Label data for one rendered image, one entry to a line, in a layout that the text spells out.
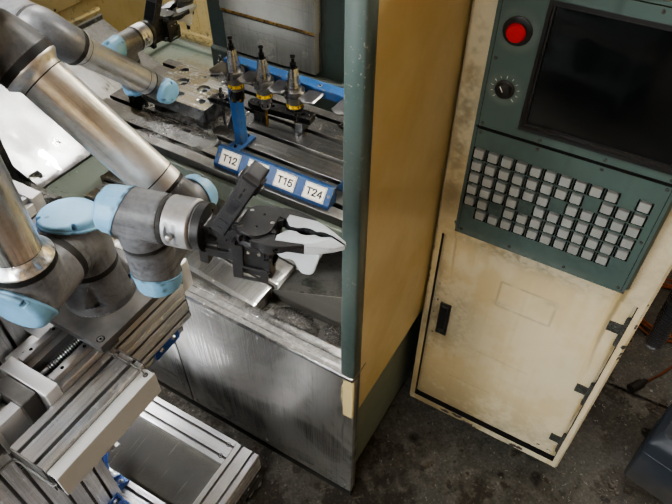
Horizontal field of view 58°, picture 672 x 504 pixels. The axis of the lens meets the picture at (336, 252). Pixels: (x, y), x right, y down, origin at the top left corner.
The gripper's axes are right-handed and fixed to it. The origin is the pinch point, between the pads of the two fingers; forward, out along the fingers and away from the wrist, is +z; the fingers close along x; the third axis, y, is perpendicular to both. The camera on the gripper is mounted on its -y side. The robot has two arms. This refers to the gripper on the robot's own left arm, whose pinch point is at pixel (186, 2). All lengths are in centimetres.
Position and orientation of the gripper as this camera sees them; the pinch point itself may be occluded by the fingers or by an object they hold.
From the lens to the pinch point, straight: 221.1
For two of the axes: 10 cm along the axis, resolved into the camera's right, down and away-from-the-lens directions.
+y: 0.0, 7.0, 7.2
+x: 8.6, 3.7, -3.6
